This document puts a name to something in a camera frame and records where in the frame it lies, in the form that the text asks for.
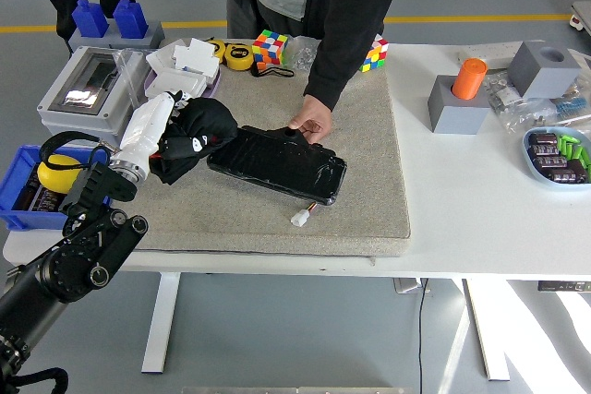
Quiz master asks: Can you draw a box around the person's hand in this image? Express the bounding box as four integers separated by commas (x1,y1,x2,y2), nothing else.
286,94,334,145

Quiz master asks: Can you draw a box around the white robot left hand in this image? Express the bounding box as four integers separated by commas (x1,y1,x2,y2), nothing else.
117,89,218,165

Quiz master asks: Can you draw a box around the black glossy panel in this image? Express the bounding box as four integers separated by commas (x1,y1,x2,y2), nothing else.
206,125,348,207

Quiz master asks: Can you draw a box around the black table control panel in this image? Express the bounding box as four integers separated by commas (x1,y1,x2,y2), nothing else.
537,280,591,293

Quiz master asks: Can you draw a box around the clear plastic cover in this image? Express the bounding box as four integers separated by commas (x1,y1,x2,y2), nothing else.
112,47,153,113

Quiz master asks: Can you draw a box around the clear bag of screws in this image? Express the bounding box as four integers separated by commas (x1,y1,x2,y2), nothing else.
281,35,320,73

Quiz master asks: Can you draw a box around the colourful puzzle cube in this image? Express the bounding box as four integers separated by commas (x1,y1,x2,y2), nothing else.
358,33,390,75
251,28,290,70

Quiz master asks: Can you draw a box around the grey holder base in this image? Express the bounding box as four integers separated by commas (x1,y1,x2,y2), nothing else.
67,19,166,54

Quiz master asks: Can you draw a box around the yellow tape measure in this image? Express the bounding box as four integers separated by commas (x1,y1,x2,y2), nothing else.
223,42,255,72
206,37,227,63

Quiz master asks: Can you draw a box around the yellow lemon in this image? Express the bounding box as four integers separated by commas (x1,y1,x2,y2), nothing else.
36,153,87,195

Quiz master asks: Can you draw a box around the blue bottle-shaped block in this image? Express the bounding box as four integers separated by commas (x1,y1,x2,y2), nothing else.
71,0,110,39
112,0,149,40

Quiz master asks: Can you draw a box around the dark cylindrical capacitor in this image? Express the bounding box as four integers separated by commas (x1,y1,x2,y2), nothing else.
31,186,66,214
12,175,41,211

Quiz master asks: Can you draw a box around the grey-brown mat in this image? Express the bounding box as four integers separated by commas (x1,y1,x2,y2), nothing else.
102,64,412,259

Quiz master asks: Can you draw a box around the blue plastic bin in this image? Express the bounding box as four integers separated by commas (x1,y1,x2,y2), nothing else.
0,144,115,233

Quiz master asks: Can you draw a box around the grey block holding cylinder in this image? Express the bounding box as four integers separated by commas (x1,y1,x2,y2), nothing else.
426,74,493,136

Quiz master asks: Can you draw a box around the orange cylinder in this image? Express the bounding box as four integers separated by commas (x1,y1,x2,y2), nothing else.
451,57,488,101

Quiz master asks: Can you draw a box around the white perforated strip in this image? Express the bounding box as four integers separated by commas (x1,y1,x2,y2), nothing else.
456,40,546,67

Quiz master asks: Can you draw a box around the grey under-table control box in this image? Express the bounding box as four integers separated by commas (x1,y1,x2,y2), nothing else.
392,277,433,294

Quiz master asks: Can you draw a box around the white table leg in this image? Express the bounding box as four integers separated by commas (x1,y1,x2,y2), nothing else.
140,272,181,375
461,278,512,381

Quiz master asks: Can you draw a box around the clear bag of metal parts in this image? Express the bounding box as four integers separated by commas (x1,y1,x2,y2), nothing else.
482,68,560,135

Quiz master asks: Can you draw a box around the light blue bowl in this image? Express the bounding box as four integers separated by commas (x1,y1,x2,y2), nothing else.
521,125,591,192

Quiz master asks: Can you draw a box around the grey block with round hole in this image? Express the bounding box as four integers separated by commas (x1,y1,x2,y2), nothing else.
507,40,583,100

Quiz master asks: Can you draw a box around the clear bag of blue resistors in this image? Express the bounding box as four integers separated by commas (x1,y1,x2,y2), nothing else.
551,89,591,125

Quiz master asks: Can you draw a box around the white wall switch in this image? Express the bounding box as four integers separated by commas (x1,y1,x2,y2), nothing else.
146,68,208,101

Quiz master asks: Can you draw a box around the black wrist strap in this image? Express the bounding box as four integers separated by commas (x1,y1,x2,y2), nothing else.
250,65,296,79

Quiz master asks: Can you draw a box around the grey electrical enclosure box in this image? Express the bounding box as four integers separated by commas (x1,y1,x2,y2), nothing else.
35,45,151,150

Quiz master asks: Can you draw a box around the white connector with wires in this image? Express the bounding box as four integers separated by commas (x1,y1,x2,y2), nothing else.
289,202,320,229

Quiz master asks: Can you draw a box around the black hanging cable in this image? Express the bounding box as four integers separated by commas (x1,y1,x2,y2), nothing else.
416,278,428,394

